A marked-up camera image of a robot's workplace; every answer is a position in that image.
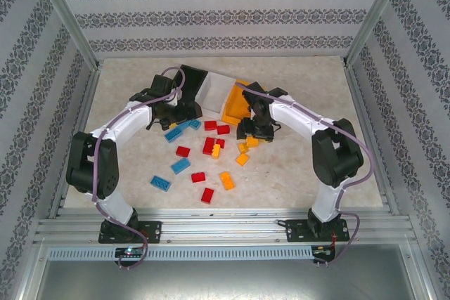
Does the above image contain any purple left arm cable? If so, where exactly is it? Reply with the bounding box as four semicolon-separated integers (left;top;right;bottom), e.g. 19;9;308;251
91;65;186;271

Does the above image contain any aluminium frame post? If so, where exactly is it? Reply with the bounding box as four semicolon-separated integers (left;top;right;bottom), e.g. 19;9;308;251
29;0;103;71
343;0;411;69

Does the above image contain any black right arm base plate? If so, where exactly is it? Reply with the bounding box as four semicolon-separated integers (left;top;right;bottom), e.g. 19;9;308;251
285;218;352;244

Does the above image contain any yellow plastic bin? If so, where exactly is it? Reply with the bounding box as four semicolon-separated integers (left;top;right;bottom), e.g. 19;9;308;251
220;79;267;126

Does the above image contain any slotted grey cable duct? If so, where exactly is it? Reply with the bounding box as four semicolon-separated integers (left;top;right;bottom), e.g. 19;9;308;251
46;245;314;261

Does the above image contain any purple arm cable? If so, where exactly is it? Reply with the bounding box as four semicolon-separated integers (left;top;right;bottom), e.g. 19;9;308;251
91;65;186;271
234;81;374;268

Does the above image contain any aluminium mounting rail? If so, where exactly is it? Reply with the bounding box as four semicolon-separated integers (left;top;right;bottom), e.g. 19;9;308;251
33;207;419;244

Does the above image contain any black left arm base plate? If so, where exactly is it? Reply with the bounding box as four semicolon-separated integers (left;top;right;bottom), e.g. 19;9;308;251
98;220;163;245

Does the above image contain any small circuit board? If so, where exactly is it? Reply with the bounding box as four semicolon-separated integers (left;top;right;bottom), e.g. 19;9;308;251
115;247;147;259
311;244;338;258

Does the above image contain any grey metal panel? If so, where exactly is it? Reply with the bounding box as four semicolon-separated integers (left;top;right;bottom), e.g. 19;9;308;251
20;243;433;300

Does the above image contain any black plastic bin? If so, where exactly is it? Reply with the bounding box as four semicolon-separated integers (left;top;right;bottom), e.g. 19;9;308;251
174;63;210;119

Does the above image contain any white plastic bin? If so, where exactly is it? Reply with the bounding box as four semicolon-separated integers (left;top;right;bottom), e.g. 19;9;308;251
194;71;238;119

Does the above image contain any aluminium side rail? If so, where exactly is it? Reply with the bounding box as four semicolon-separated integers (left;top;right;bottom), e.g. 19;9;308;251
47;63;103;219
344;64;401;216

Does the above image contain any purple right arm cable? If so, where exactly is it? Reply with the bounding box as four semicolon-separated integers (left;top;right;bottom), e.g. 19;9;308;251
234;81;374;268

